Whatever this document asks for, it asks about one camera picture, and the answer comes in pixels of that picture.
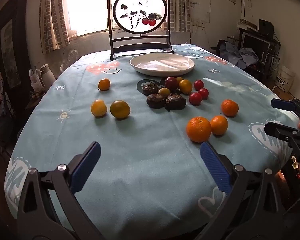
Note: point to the checked curtain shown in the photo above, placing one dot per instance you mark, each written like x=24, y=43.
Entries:
x=52, y=17
x=180, y=5

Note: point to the black framed monitor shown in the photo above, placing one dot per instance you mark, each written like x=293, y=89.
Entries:
x=255, y=44

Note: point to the white jug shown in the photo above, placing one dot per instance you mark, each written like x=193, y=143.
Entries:
x=46, y=76

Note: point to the black speaker box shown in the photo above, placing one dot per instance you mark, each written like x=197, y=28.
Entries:
x=266, y=27

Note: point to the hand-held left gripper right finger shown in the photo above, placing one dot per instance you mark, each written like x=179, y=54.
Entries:
x=215, y=166

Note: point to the white plastic bag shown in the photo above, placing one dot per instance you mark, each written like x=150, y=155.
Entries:
x=35, y=81

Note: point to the bright window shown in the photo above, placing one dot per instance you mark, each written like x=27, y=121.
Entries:
x=85, y=5

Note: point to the dark brown wrinkled fruit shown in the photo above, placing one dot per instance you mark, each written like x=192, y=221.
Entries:
x=175, y=101
x=150, y=88
x=156, y=101

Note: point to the dark red plum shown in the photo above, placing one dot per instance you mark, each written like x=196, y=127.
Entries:
x=171, y=83

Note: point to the black hat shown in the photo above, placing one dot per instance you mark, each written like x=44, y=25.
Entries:
x=218, y=47

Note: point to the white oval plate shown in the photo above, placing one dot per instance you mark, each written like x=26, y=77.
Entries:
x=162, y=63

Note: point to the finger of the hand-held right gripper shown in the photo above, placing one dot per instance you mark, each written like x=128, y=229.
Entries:
x=280, y=104
x=277, y=130

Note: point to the dark wooden painted table screen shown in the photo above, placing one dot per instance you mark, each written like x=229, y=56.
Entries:
x=140, y=7

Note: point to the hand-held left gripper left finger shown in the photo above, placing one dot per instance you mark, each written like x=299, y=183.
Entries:
x=88, y=163

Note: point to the small yellow fruit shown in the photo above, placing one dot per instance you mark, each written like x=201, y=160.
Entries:
x=164, y=91
x=179, y=79

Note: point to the small orange-yellow tangerine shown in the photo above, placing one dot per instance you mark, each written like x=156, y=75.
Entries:
x=104, y=84

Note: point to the dark framed wall picture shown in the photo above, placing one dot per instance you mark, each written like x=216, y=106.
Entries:
x=8, y=50

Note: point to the white flat device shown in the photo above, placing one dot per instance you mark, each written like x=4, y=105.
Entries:
x=247, y=23

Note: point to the large orange mandarin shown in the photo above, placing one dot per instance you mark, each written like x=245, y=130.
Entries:
x=198, y=129

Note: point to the blue clothes pile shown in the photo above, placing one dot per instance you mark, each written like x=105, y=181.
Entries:
x=241, y=56

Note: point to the green-yellow tangerine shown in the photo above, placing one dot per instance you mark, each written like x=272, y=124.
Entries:
x=119, y=109

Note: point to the red cherry tomato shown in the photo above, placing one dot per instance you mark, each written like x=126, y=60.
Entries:
x=203, y=93
x=198, y=84
x=195, y=98

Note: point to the yellow tangerine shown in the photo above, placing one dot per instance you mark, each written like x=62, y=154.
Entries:
x=185, y=86
x=99, y=107

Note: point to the white plastic bucket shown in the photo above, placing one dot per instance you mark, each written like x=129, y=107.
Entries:
x=285, y=78

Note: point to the white wall socket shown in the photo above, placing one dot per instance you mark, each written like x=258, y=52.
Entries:
x=198, y=23

